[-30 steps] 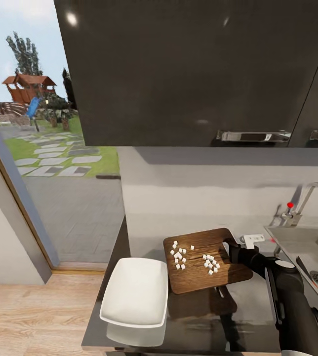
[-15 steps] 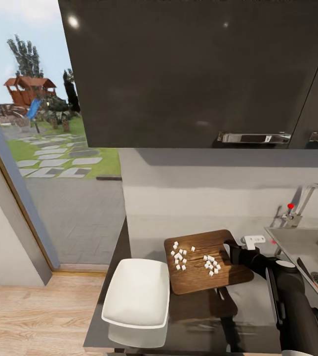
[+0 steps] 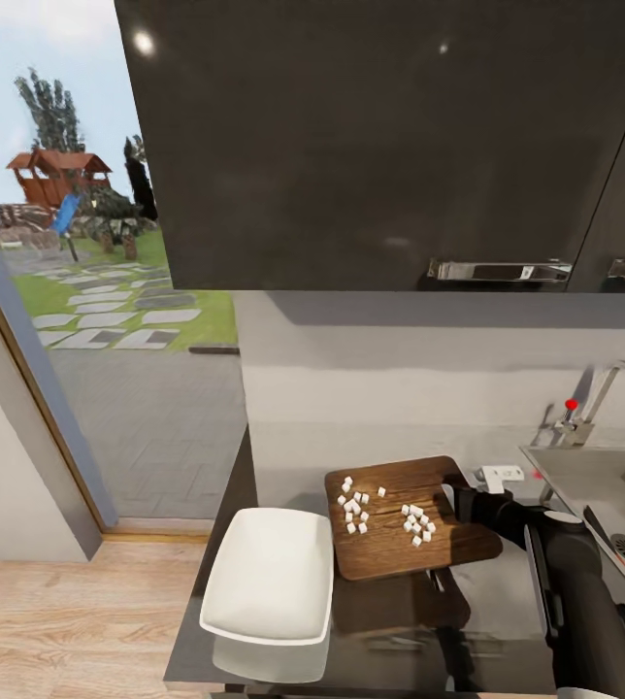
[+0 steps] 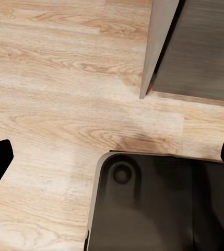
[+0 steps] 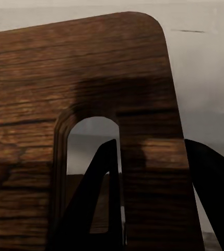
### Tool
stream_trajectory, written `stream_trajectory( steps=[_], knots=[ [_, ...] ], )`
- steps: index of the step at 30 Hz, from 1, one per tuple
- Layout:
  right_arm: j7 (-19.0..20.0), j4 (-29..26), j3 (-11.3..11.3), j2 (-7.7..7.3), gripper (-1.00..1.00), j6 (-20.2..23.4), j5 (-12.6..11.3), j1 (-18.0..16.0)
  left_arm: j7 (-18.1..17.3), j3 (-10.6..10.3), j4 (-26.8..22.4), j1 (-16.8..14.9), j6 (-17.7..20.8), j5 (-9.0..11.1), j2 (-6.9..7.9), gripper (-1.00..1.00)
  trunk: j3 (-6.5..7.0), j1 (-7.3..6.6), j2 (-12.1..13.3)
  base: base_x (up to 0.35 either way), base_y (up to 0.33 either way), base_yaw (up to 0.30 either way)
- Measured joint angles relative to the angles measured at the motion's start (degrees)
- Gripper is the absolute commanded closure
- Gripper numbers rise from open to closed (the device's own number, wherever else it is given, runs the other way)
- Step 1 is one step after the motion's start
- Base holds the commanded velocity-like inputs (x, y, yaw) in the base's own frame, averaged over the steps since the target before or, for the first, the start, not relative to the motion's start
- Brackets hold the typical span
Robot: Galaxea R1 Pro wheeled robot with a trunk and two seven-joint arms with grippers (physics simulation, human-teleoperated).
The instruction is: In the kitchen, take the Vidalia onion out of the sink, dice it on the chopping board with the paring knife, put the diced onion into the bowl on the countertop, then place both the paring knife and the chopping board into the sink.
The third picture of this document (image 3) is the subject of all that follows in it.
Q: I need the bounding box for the cutting board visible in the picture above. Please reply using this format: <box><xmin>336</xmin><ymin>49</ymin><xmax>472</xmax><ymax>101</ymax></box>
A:
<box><xmin>325</xmin><ymin>456</ymin><xmax>504</xmax><ymax>583</ymax></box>

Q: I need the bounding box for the bowl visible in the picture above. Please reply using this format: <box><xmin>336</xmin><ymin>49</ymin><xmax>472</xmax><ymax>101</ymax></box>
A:
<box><xmin>199</xmin><ymin>508</ymin><xmax>335</xmax><ymax>646</ymax></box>

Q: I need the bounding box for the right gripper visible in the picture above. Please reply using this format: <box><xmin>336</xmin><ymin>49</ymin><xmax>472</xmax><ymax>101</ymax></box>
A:
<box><xmin>453</xmin><ymin>489</ymin><xmax>514</xmax><ymax>535</ymax></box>

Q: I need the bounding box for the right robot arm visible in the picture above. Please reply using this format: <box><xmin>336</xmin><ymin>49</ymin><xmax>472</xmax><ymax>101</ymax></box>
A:
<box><xmin>453</xmin><ymin>464</ymin><xmax>625</xmax><ymax>699</ymax></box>

